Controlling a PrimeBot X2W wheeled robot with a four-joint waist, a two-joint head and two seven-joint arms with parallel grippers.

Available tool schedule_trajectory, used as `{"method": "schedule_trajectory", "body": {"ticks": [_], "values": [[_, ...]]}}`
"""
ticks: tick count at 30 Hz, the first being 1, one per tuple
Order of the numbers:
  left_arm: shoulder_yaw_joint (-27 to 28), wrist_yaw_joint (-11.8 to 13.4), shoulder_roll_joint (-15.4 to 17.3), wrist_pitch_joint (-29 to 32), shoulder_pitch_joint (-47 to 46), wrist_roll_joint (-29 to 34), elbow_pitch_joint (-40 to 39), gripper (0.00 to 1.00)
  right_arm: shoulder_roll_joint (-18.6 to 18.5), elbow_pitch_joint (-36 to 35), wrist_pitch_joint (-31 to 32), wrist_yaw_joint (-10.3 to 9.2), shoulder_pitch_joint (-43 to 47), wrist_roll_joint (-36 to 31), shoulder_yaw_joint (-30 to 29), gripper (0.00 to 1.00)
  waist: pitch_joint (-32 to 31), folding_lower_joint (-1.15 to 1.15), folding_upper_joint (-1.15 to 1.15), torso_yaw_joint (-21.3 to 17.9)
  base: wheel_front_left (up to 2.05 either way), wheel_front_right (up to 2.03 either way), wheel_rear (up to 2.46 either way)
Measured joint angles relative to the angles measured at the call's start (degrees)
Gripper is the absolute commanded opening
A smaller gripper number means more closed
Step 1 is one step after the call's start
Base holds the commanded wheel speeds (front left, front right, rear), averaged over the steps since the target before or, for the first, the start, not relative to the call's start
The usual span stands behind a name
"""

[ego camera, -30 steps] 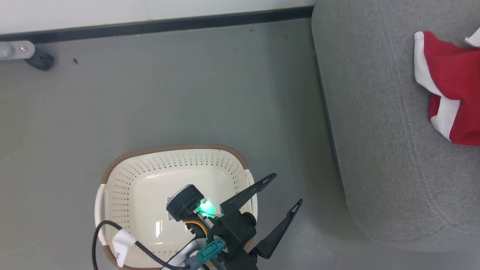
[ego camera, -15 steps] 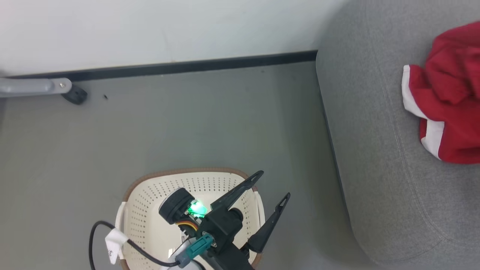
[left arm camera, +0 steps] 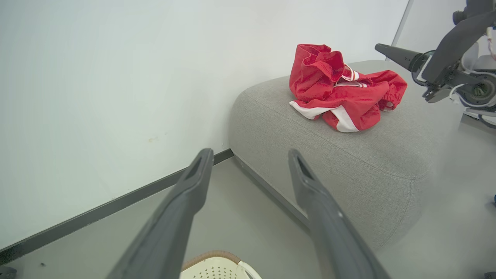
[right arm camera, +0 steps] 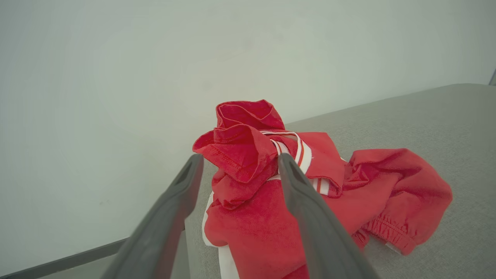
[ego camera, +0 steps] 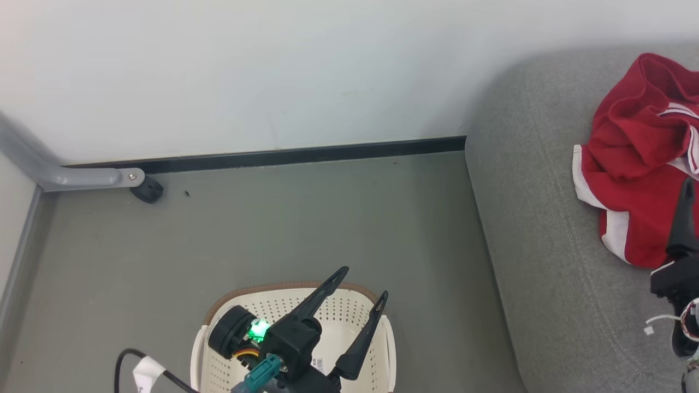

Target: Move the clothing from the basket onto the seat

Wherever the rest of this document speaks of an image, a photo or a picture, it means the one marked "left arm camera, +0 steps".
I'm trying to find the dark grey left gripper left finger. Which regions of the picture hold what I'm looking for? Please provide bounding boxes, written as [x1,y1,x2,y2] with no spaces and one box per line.
[107,148,215,279]

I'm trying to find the red and white clothing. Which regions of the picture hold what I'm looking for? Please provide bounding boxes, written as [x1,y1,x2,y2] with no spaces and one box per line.
[289,44,408,133]

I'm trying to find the white perforated laundry basket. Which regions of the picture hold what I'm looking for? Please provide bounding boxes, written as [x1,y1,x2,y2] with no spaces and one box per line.
[179,250,262,279]

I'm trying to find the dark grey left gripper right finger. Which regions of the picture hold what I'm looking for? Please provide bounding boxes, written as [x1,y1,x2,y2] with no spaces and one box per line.
[288,149,390,279]

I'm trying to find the dark grey baseboard strip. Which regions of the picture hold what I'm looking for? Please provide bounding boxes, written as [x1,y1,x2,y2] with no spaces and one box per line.
[0,148,235,266]

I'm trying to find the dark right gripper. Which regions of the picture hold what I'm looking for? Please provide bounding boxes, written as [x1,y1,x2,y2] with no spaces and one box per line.
[375,11,496,110]

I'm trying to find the grey fabric seat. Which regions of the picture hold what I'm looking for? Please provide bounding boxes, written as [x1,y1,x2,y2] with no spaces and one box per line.
[228,59,465,250]

